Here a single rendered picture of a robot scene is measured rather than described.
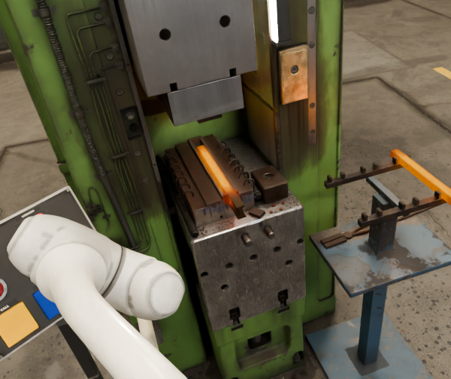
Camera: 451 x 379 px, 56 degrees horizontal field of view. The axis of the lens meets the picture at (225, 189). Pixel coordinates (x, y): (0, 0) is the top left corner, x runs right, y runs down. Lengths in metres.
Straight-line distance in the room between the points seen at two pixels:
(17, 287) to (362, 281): 0.99
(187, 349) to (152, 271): 1.29
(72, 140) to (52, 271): 0.66
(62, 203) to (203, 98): 0.45
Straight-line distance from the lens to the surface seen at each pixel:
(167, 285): 0.72
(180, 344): 1.95
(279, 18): 1.27
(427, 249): 1.59
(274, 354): 1.91
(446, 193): 1.38
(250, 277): 1.48
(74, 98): 1.20
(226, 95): 1.15
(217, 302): 1.51
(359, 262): 1.50
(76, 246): 0.68
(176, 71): 1.09
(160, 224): 1.47
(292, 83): 1.36
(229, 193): 1.27
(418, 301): 2.35
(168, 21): 1.06
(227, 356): 1.78
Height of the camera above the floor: 1.77
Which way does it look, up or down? 35 degrees down
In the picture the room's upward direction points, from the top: 9 degrees counter-clockwise
